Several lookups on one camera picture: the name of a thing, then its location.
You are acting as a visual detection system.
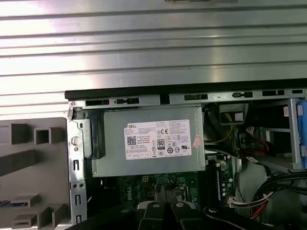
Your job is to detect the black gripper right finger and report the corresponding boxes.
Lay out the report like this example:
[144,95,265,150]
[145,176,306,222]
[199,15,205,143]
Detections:
[165,188,279,230]

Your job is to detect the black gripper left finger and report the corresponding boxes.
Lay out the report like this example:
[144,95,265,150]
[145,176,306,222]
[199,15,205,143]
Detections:
[71,184,166,230]

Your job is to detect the green motherboard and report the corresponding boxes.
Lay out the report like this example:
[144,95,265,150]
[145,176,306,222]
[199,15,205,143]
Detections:
[100,155,235,230]

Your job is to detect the grey power supply unit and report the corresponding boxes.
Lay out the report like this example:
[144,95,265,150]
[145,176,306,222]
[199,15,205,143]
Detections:
[92,105,207,178]

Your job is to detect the grey parts rack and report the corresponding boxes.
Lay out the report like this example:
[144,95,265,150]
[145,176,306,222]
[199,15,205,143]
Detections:
[0,116,72,230]

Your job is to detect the black PC case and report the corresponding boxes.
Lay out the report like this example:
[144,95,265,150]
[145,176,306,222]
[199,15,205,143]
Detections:
[64,81,307,230]

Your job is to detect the metal drive cage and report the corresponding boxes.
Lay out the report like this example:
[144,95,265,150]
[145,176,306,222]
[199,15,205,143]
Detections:
[249,97,307,171]

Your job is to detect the blue drive cage latch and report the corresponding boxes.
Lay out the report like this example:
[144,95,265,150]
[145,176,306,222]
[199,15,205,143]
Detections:
[296,103,307,168]

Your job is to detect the yellow power wires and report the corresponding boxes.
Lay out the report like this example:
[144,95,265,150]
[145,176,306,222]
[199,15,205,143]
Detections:
[205,112,235,145]

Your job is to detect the black cable bundle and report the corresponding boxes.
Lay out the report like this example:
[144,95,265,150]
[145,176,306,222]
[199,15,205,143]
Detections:
[249,172,307,219]

